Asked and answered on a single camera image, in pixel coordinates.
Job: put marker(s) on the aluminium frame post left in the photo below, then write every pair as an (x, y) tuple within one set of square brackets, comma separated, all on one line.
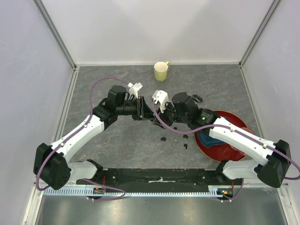
[(52, 28)]

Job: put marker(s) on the blue leaf-shaped dish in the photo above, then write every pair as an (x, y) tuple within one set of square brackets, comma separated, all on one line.
[(208, 141)]

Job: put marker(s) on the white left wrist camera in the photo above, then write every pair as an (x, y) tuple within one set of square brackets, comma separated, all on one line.
[(134, 89)]

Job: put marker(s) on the aluminium frame post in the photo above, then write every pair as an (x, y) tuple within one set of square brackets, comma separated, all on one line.
[(262, 26), (52, 28)]

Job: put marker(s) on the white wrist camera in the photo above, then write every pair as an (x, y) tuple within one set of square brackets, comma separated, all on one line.
[(160, 97), (134, 89)]

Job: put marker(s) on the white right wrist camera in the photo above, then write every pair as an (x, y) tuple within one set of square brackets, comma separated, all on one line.
[(160, 97)]

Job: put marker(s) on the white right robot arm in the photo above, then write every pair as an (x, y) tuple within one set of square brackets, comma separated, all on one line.
[(270, 160)]

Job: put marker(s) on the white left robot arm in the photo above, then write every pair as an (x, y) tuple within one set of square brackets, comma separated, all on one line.
[(52, 162)]

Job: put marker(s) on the aluminium frame post right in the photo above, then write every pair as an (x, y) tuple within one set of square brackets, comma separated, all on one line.
[(262, 26)]

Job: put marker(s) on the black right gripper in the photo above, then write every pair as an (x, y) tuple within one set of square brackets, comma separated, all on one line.
[(162, 116)]

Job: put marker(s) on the red round plate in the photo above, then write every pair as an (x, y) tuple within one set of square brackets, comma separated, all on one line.
[(224, 151)]

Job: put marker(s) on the pale green mug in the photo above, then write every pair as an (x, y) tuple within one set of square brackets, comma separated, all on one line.
[(161, 70)]

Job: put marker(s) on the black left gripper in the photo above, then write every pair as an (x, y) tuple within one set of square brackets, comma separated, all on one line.
[(143, 111)]

